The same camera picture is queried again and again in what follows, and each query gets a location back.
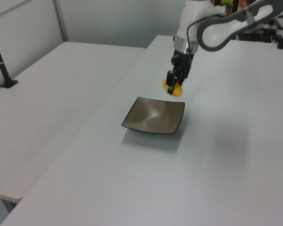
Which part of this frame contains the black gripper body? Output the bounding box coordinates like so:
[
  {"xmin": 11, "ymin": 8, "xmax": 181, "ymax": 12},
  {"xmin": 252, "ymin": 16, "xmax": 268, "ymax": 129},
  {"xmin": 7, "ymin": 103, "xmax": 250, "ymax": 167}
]
[{"xmin": 171, "ymin": 48, "xmax": 195, "ymax": 79}]

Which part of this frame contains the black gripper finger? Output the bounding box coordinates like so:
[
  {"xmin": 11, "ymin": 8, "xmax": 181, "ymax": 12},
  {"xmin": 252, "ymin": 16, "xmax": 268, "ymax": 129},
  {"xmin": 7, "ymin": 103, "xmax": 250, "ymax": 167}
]
[
  {"xmin": 178, "ymin": 70, "xmax": 190, "ymax": 87},
  {"xmin": 166, "ymin": 69, "xmax": 180, "ymax": 95}
]

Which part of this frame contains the yellow toy potato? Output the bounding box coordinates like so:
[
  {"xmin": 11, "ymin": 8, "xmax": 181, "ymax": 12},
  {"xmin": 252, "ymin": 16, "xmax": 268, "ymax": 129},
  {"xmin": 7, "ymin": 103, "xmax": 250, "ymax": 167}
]
[{"xmin": 162, "ymin": 78, "xmax": 183, "ymax": 97}]

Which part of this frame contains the square brown ceramic plate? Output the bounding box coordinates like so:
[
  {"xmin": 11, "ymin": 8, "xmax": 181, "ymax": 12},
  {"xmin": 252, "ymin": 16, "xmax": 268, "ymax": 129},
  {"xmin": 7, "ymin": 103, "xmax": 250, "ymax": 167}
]
[{"xmin": 121, "ymin": 96, "xmax": 186, "ymax": 135}]

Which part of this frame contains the black pole stand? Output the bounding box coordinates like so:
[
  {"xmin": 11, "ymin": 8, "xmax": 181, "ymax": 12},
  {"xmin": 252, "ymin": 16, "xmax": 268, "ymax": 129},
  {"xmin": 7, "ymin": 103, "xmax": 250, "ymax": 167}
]
[{"xmin": 0, "ymin": 24, "xmax": 19, "ymax": 89}]

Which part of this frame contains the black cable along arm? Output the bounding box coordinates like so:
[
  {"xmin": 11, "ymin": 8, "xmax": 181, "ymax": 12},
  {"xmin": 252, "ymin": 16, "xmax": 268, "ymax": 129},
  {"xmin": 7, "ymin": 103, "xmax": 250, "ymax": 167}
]
[{"xmin": 186, "ymin": 13, "xmax": 229, "ymax": 51}]

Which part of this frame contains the black equipment with cables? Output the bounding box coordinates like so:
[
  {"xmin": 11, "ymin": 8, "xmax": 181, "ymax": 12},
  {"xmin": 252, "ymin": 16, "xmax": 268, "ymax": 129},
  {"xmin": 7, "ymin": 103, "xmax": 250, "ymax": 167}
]
[{"xmin": 241, "ymin": 27, "xmax": 278, "ymax": 43}]

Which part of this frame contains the aluminium corner frame post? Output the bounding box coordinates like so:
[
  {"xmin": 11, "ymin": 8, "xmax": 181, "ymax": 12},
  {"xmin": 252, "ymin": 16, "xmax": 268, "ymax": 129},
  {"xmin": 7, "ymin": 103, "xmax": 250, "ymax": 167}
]
[{"xmin": 52, "ymin": 0, "xmax": 69, "ymax": 43}]

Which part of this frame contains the horizontal aluminium wall rail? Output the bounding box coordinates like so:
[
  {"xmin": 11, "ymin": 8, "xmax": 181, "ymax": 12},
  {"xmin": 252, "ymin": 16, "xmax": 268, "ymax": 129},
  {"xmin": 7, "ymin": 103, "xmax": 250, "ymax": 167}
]
[{"xmin": 0, "ymin": 0, "xmax": 33, "ymax": 22}]

